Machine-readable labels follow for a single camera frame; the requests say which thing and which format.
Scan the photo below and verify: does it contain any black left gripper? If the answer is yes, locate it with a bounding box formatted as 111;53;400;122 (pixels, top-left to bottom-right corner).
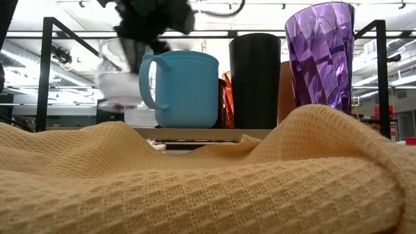
113;0;196;74

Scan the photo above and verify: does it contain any clear plastic cup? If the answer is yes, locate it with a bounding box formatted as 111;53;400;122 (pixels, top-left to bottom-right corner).
96;38;153;113

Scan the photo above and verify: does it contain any light blue plastic mug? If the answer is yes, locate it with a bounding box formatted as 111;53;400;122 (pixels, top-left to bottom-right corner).
138;50;220;129

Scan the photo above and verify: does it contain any orange faceted tumbler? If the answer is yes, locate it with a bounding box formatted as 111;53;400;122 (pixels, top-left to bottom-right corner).
222;71;235;129

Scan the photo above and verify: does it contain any tall black cup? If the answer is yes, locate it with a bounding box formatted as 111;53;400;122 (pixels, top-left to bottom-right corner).
229;32;282;130

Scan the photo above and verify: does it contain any peach matte plastic cup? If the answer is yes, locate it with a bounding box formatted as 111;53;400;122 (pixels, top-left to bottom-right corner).
277;60;297;124

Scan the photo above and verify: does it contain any purple faceted tumbler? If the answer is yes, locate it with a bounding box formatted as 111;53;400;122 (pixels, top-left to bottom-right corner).
285;1;356;114

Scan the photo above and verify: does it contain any black computer tower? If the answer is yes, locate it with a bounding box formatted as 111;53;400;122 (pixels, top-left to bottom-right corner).
96;99;125;124

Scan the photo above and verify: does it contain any white checked cloth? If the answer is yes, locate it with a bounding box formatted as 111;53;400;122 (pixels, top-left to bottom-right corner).
146;138;167;152

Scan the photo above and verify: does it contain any yellow waffle cloth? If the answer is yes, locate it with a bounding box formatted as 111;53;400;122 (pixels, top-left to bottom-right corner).
0;103;416;234

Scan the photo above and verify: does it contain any red storage rack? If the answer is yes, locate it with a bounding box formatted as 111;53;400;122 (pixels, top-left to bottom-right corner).
373;104;395;137

